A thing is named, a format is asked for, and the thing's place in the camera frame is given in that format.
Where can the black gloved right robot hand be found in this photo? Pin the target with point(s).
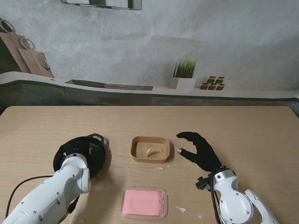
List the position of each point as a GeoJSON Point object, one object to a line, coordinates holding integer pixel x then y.
{"type": "Point", "coordinates": [204, 152]}

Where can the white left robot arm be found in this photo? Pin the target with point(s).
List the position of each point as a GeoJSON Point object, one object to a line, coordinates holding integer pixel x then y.
{"type": "Point", "coordinates": [46, 193]}

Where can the black cast iron skillet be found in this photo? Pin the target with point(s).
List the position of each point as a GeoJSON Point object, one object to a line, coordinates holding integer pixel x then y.
{"type": "Point", "coordinates": [98, 158]}

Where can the brown paper food container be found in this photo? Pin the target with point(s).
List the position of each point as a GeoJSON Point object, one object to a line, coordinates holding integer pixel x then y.
{"type": "Point", "coordinates": [151, 149]}

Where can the printed potted grass plant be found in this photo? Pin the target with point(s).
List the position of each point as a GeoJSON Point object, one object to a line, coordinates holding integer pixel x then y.
{"type": "Point", "coordinates": [184, 74]}

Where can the printed yellow black spice jar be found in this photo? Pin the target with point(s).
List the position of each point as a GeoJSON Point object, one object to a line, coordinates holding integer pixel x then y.
{"type": "Point", "coordinates": [220, 80]}
{"type": "Point", "coordinates": [211, 79]}

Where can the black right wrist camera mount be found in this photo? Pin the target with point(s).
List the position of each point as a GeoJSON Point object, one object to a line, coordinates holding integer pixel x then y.
{"type": "Point", "coordinates": [202, 183]}

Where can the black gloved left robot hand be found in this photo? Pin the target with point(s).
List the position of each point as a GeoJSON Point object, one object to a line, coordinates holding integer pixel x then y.
{"type": "Point", "coordinates": [77, 145]}

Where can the clear plastic lid pink sheet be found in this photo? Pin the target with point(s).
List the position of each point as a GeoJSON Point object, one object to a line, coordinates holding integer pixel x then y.
{"type": "Point", "coordinates": [143, 201]}

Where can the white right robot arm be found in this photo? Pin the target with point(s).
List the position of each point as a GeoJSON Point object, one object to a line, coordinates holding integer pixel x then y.
{"type": "Point", "coordinates": [233, 198]}

